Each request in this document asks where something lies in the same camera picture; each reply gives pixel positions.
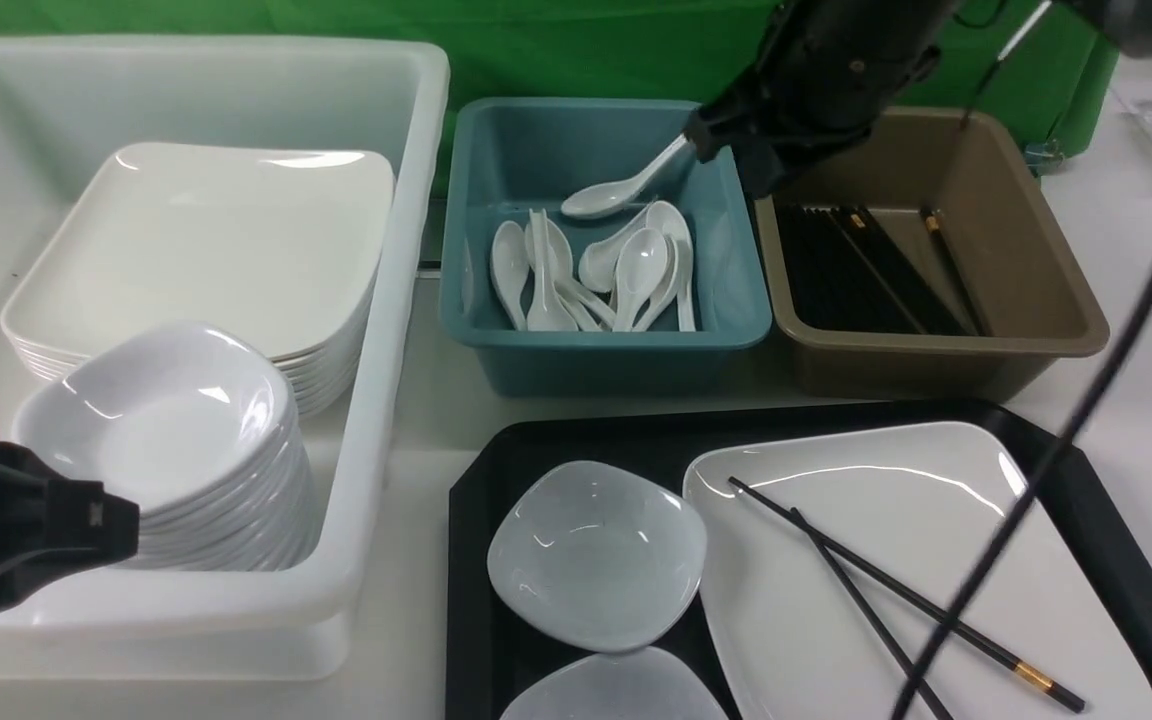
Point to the white ceramic spoon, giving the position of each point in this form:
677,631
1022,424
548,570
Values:
608,198

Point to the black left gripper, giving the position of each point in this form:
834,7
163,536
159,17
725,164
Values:
53,527

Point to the black chopstick gold tip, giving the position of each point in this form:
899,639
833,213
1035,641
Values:
1044,684

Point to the brown plastic bin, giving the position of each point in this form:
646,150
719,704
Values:
961,203

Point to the teal plastic bin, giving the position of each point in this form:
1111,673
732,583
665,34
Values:
513,155

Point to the green backdrop cloth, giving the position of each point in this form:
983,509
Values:
1050,90

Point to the grey square bowl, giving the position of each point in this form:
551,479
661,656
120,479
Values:
598,557
644,684

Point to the large white plastic tub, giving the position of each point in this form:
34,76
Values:
66,105

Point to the large white rice plate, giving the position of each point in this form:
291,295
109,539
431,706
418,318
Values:
920,502

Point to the stack of white square plates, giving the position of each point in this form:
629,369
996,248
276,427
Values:
278,247

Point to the pile of white spoons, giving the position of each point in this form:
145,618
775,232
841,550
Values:
624,283

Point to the stack of grey bowls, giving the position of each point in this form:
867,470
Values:
201,432

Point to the black chopsticks in bin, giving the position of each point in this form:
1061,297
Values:
846,274

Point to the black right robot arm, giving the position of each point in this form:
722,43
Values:
825,71

